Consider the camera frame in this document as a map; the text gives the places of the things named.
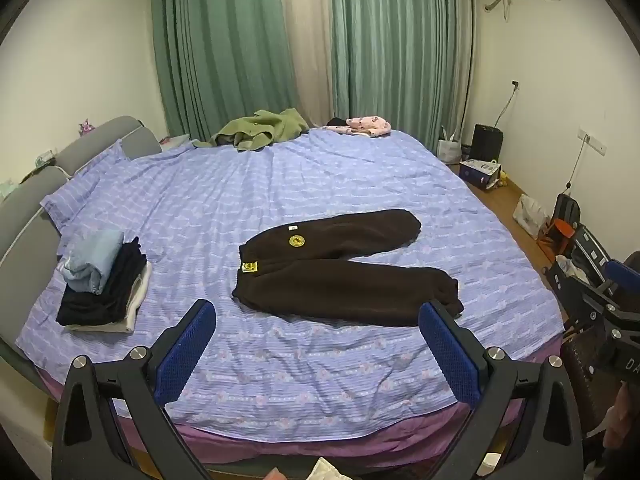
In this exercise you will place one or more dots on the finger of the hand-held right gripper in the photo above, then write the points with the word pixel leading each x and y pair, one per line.
pixel 620 272
pixel 570 295

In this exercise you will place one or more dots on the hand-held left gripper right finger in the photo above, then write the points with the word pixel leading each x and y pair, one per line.
pixel 450 355

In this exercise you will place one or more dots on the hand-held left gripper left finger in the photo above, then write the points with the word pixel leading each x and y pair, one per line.
pixel 185 355

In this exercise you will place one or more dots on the brown fleece pants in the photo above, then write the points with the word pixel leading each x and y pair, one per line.
pixel 325 285

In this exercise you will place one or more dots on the black and orange backpack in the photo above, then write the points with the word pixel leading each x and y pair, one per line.
pixel 566 217

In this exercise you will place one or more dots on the white plastic bag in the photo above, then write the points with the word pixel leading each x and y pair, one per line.
pixel 531 215

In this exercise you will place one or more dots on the light blue folded garment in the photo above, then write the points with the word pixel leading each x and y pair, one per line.
pixel 92 260

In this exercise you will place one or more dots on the blue cardboard box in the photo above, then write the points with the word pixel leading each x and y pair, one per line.
pixel 477 172

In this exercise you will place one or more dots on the white quilted cloth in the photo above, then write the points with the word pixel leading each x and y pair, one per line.
pixel 325 470

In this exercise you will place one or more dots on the white bucket bag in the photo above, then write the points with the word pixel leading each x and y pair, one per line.
pixel 449 150

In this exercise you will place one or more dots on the purple floral pillow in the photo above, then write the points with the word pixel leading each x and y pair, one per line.
pixel 100 180

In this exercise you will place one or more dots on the grey padded headboard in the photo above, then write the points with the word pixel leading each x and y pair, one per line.
pixel 30 210

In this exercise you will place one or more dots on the bed with purple floral sheet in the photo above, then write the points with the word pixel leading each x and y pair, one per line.
pixel 300 175

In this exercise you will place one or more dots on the green jacket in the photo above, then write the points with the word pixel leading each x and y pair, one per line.
pixel 260 127

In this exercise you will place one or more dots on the pink patterned garment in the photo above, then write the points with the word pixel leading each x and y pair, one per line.
pixel 367 125

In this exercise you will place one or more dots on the purple toy figure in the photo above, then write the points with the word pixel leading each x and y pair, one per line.
pixel 86 127

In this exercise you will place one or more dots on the beige sheer curtain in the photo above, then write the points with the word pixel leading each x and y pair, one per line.
pixel 307 45

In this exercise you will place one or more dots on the white wall power strip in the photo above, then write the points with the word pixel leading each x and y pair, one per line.
pixel 594 141

